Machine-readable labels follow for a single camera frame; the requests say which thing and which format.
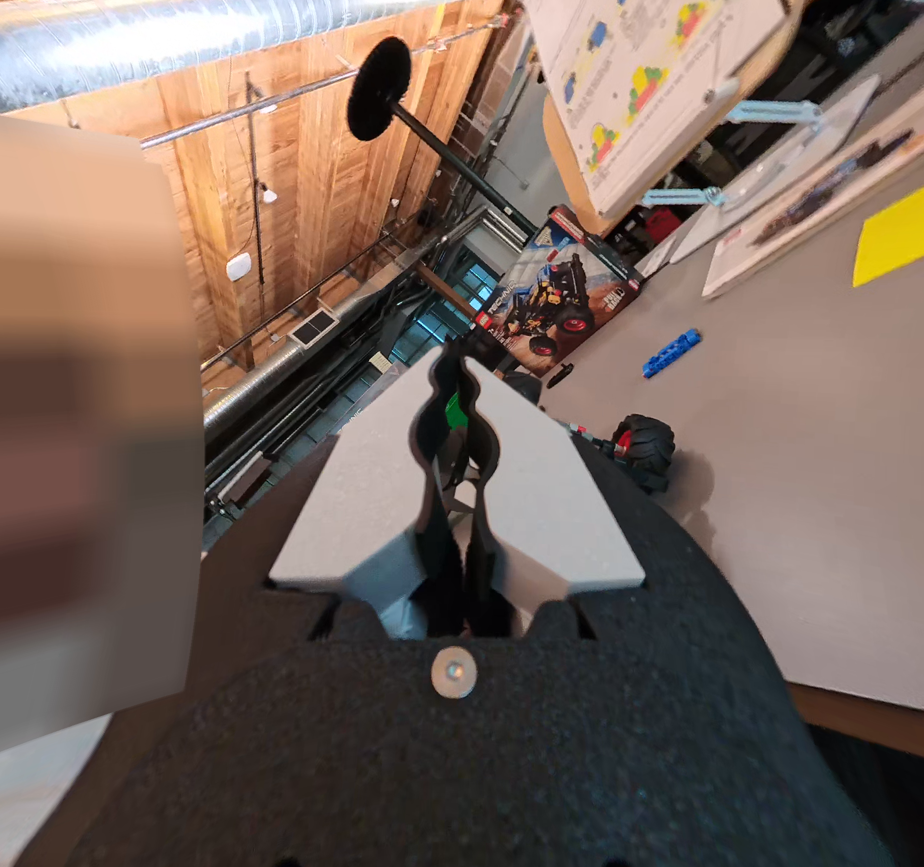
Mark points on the wide silver air duct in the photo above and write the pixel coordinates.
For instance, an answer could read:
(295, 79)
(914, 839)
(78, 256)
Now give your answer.
(216, 22)

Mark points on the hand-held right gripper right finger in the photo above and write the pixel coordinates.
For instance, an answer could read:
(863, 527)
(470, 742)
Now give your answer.
(563, 520)

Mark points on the blue brick piece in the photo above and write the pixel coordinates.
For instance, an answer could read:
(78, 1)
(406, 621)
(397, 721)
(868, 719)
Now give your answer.
(671, 354)

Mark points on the yellow sticky note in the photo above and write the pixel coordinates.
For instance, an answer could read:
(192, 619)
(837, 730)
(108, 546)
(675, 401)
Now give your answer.
(891, 239)

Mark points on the narrow silver air duct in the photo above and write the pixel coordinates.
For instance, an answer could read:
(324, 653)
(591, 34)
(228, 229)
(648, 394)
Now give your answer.
(274, 369)

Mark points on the white printed instruction sheet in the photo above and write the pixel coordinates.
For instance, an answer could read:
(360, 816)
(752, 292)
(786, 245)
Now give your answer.
(650, 51)

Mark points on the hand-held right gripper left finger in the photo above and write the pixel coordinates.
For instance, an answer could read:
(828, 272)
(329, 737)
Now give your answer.
(354, 513)

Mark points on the white ceiling vent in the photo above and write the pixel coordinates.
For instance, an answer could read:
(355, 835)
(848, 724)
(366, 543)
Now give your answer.
(314, 329)

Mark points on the red wheeled truck set box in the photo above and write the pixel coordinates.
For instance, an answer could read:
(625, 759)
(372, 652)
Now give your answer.
(556, 289)

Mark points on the truck building instruction booklet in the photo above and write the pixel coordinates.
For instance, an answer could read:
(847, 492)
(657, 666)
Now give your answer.
(808, 217)

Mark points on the blue black toy brick truck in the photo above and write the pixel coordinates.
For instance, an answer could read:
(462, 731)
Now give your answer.
(650, 448)

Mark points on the black pole with round disc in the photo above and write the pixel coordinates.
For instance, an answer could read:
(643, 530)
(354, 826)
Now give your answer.
(379, 87)

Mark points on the white square wall device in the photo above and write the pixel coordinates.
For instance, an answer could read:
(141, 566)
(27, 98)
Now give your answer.
(238, 267)

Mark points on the instruction poster board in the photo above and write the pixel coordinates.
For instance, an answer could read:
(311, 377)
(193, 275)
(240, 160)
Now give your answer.
(563, 159)

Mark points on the small black brick piece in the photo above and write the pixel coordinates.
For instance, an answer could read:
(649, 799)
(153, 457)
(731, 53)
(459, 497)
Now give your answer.
(559, 376)

